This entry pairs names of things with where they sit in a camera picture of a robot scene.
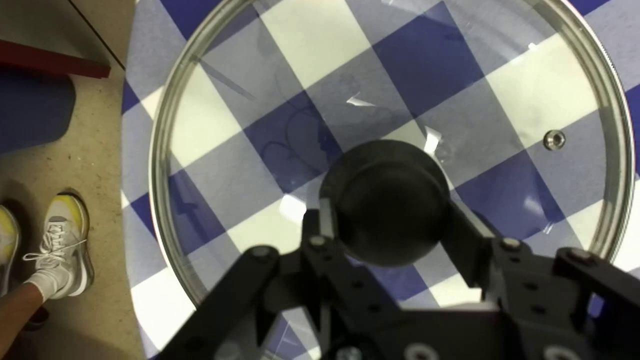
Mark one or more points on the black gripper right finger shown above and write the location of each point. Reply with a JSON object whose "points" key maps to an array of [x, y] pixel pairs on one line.
{"points": [[526, 280]]}

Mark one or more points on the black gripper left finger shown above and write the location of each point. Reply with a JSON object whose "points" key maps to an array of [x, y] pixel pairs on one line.
{"points": [[346, 293]]}

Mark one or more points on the clear glass lid black knob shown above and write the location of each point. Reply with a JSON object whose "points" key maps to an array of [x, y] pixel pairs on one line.
{"points": [[391, 192]]}

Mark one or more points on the blue white checked tablecloth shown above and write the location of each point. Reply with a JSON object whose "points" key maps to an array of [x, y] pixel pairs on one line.
{"points": [[152, 312]]}

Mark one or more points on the white yellow sneaker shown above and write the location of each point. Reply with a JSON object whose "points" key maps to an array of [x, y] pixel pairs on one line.
{"points": [[62, 232], [6, 240]]}

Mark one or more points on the seated person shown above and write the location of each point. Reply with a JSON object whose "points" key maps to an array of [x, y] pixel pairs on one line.
{"points": [[17, 306]]}

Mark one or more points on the dark blue rounded pad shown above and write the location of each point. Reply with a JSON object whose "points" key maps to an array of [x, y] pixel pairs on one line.
{"points": [[32, 111]]}

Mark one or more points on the dark red bar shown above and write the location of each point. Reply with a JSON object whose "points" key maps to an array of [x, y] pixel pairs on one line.
{"points": [[47, 60]]}

